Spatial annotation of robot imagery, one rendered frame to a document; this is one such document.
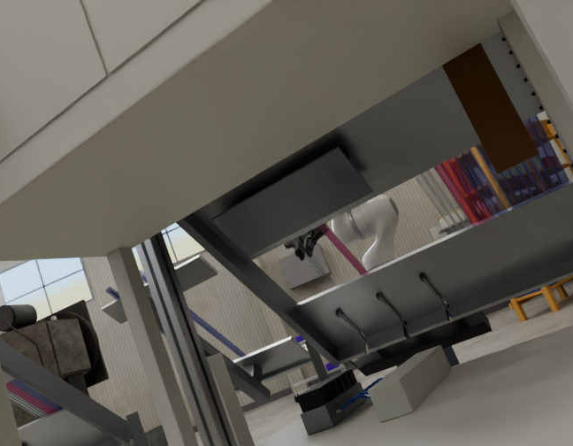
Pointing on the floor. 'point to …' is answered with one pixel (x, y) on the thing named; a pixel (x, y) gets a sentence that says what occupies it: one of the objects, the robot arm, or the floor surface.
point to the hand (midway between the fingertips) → (304, 249)
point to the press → (54, 345)
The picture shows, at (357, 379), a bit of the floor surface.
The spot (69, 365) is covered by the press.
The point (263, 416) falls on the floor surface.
